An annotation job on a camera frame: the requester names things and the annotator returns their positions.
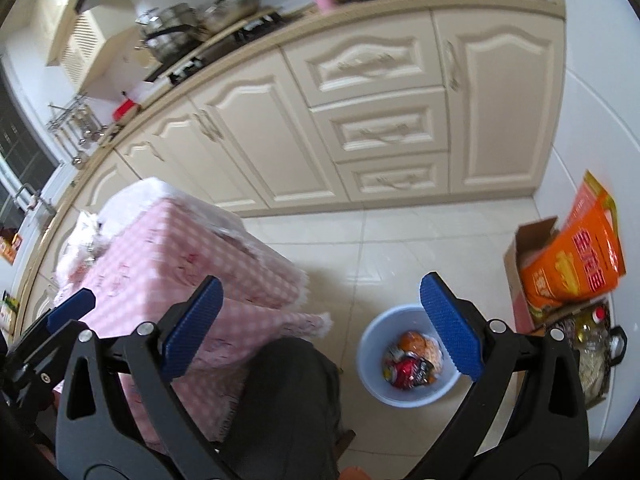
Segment black gas stove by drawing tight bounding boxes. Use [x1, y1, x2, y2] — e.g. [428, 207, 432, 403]
[145, 10, 281, 86]

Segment steel kitchen faucet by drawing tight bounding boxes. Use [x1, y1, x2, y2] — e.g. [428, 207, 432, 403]
[12, 182, 51, 216]

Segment orange rice bag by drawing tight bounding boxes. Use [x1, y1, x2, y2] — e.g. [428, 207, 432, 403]
[520, 170, 627, 311]

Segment cream base cabinets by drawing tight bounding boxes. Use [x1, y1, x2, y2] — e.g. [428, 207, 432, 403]
[15, 0, 568, 331]

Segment sliding window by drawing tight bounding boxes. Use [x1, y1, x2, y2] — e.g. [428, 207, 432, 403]
[0, 55, 58, 221]

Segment clear plastic snack wrapper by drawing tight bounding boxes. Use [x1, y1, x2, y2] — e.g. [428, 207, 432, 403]
[422, 335, 446, 381]

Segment pink checked tablecloth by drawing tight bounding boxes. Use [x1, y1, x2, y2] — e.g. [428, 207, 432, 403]
[52, 177, 333, 441]

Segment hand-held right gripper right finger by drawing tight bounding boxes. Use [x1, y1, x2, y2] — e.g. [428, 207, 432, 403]
[419, 272, 591, 480]

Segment person's dark trouser leg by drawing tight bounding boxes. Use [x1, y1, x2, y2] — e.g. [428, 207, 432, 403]
[220, 336, 343, 480]

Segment crushed orange can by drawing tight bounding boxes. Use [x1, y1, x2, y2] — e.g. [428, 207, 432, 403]
[400, 330, 428, 356]

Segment row of hanging utensils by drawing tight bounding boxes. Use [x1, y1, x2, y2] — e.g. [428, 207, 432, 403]
[55, 110, 108, 167]

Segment cooking oil bottle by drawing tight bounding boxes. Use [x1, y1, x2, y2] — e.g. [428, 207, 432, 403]
[544, 297, 628, 411]

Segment cream wall cabinets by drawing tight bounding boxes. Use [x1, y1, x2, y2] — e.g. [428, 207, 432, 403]
[35, 0, 101, 61]

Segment cardboard box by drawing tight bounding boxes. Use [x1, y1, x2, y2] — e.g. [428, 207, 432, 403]
[502, 215, 561, 333]

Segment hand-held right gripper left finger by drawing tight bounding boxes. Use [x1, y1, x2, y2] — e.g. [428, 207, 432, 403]
[55, 275, 224, 480]

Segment crushed red can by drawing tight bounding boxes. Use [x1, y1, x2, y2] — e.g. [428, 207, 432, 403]
[387, 352, 433, 391]

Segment steel pan with lid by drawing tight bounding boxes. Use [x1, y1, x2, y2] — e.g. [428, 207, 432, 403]
[200, 0, 263, 31]

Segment orange dish soap bottle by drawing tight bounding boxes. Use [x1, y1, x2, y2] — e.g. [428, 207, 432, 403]
[0, 230, 23, 263]

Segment clear oil bottle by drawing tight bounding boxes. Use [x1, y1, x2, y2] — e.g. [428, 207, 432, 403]
[570, 306, 610, 358]

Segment metal utensil rail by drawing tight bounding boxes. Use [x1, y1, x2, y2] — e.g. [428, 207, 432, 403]
[47, 97, 108, 133]

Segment light blue plastic bucket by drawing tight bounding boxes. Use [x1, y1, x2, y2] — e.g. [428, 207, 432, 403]
[357, 302, 461, 407]

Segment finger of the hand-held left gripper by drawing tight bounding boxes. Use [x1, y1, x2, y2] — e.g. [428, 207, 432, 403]
[0, 357, 67, 411]
[5, 287, 97, 363]

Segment cream lattice door cabinet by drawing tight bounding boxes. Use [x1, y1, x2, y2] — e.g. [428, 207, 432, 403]
[47, 10, 108, 88]

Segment steel steamer pot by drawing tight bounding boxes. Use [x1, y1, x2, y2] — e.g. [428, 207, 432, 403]
[137, 2, 201, 61]

